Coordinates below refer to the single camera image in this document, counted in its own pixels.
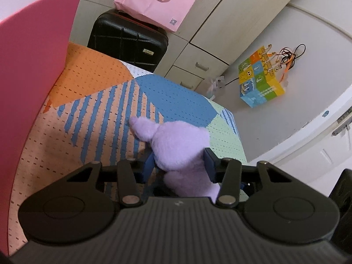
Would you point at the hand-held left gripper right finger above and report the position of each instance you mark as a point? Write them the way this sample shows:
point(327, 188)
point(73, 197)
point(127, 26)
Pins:
point(209, 166)

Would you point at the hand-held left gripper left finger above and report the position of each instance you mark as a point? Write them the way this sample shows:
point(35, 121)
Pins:
point(148, 167)

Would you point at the pink cardboard box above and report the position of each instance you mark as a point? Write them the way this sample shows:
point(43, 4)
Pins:
point(27, 88)

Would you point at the white door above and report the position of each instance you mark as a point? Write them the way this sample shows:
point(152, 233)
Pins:
point(302, 154)

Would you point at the colourful patchwork table mat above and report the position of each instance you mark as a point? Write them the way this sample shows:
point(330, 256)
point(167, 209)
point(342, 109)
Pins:
point(176, 99)

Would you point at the white plastic bag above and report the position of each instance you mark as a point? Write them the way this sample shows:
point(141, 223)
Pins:
point(217, 84)

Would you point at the teal round sticker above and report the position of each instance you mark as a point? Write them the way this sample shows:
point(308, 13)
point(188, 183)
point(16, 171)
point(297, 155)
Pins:
point(326, 113)

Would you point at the colourful gift bag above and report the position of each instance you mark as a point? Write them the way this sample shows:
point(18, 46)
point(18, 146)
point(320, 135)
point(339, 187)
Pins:
point(258, 88)

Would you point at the black suitcase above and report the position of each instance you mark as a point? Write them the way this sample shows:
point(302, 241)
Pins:
point(118, 38)

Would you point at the light wood wardrobe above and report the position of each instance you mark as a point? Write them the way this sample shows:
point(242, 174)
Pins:
point(214, 33)

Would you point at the pink paper bag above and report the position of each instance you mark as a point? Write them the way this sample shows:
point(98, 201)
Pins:
point(143, 2)

